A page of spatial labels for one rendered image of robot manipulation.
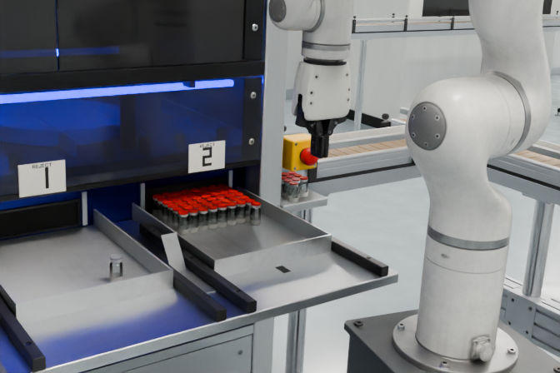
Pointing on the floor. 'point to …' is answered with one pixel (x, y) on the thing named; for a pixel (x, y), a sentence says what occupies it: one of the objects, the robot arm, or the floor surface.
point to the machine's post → (270, 140)
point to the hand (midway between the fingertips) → (319, 145)
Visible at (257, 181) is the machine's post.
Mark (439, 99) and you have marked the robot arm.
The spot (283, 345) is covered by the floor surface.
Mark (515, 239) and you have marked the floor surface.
